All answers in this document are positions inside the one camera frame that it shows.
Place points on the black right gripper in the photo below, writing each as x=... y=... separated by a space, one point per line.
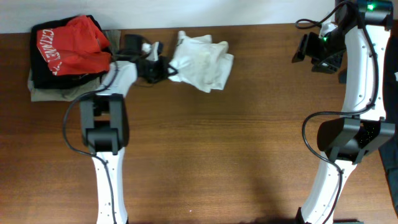
x=325 y=62

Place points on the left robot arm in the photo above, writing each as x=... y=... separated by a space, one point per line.
x=105 y=130

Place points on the red folded shirt white lettering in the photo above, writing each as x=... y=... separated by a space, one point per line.
x=74 y=49

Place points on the black garment at right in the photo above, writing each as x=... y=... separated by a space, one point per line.
x=364 y=90

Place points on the white t-shirt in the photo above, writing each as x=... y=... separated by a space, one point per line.
x=201 y=62

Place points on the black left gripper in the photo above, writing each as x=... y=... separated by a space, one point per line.
x=160 y=70

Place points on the khaki folded garment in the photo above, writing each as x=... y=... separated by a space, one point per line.
x=36 y=94

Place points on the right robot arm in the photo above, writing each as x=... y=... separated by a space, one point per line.
x=336 y=159

